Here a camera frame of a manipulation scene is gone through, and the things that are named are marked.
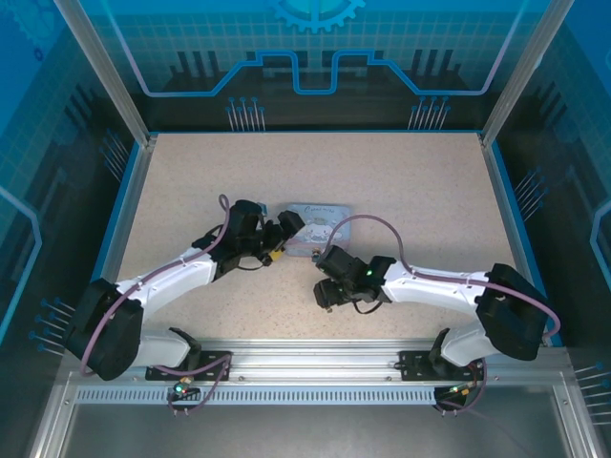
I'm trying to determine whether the slotted grey cable duct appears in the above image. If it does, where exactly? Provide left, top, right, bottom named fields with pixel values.
left=74, top=385, right=439, bottom=406

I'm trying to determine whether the light blue cartoon tin box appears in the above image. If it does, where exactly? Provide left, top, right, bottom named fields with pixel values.
left=281, top=202, right=355, bottom=259

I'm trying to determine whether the aluminium mounting rail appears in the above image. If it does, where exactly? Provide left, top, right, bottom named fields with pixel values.
left=66, top=337, right=574, bottom=388

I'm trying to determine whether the yellow connector with LED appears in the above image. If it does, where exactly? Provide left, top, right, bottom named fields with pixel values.
left=172, top=376, right=200, bottom=400
left=446, top=381, right=478, bottom=400

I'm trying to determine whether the aluminium frame post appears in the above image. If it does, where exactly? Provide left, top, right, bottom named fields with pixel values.
left=478, top=0, right=564, bottom=148
left=51, top=0, right=159, bottom=148

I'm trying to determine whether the aluminium side rail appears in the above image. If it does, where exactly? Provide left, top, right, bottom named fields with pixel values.
left=97, top=135, right=159, bottom=287
left=478, top=135, right=531, bottom=273

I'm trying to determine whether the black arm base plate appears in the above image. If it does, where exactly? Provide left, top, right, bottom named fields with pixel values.
left=145, top=350, right=234, bottom=383
left=398, top=350, right=487, bottom=383

